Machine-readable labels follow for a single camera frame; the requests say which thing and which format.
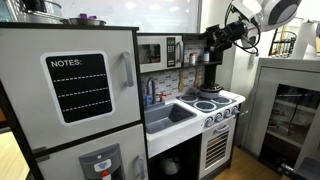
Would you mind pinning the purple block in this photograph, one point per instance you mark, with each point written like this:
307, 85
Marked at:
83, 15
92, 17

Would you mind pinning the grey toy faucet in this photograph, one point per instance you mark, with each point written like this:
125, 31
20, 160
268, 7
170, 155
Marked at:
153, 87

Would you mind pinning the wooden toy spatula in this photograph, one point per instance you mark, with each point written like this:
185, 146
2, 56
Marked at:
197, 81

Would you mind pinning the shallow metal bowl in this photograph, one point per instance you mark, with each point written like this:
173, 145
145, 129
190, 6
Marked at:
83, 22

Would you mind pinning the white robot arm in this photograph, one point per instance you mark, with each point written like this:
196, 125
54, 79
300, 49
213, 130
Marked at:
276, 11

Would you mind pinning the white oven door with vents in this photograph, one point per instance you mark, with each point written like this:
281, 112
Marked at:
216, 150

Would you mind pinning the black white toy kitchen unit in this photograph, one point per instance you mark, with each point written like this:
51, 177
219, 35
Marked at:
186, 128

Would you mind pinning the fridge door with water dispenser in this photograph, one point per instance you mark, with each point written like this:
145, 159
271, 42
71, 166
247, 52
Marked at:
66, 163

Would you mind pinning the grey stove knob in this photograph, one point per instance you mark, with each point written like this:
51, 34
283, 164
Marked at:
209, 122
227, 113
218, 117
235, 110

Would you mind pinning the grey pot with black lid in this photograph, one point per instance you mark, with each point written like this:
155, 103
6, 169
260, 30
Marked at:
210, 90

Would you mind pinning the grey sink basin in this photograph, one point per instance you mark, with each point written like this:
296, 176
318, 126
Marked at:
163, 118

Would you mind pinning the steel cooking pot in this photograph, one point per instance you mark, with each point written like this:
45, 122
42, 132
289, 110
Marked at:
43, 11

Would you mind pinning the silver toy kettle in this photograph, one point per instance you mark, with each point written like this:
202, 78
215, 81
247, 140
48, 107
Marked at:
170, 164

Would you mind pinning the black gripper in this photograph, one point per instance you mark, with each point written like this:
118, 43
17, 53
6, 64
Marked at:
230, 33

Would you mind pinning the fridge door with notes chalkboard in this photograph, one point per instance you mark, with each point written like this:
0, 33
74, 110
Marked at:
26, 83

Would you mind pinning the white shaker blue top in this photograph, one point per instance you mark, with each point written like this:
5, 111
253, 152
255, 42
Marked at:
206, 57

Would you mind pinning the white shaker red top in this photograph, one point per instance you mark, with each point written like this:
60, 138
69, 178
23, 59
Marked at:
192, 59

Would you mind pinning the tan tube blue cap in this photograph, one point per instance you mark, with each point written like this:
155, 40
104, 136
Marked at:
282, 38

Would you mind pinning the paper towel roll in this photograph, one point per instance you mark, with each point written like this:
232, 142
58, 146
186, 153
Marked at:
305, 40

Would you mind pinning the wooden toy spoon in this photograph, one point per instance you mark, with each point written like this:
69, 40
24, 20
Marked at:
181, 85

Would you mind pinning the grey cabinet with glass door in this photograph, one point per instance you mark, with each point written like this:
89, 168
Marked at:
263, 100

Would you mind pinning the white wall switch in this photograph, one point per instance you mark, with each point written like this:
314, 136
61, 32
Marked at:
253, 60

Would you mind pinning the toy microwave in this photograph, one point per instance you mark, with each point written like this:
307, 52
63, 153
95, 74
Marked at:
163, 63

